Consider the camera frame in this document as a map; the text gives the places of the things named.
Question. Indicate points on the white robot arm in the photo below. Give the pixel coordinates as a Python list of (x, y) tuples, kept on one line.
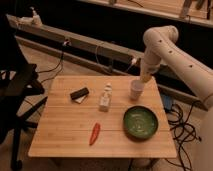
[(160, 46)]

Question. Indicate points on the clear small bottle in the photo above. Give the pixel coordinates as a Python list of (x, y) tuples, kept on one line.
[(105, 98)]

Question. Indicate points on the black rectangular block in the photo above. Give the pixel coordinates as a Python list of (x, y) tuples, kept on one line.
[(80, 93)]

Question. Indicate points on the white card under block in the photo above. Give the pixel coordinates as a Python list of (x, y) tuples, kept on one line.
[(80, 100)]

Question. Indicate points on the white plastic cup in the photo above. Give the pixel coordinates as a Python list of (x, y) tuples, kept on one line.
[(136, 89)]

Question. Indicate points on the wooden table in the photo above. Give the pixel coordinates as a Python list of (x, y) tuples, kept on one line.
[(65, 126)]

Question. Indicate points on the red chili pepper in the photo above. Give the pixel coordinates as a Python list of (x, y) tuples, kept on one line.
[(94, 134)]

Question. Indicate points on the green bowl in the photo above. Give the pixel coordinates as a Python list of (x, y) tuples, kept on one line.
[(140, 122)]

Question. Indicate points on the blue box on floor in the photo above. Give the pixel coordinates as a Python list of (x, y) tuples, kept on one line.
[(167, 101)]

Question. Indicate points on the black office chair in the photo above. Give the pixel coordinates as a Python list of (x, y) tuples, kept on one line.
[(18, 79)]

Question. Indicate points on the white object on rail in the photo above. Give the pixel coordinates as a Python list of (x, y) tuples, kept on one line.
[(35, 19)]

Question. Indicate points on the long metal rail beam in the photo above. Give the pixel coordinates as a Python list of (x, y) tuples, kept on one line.
[(76, 40)]

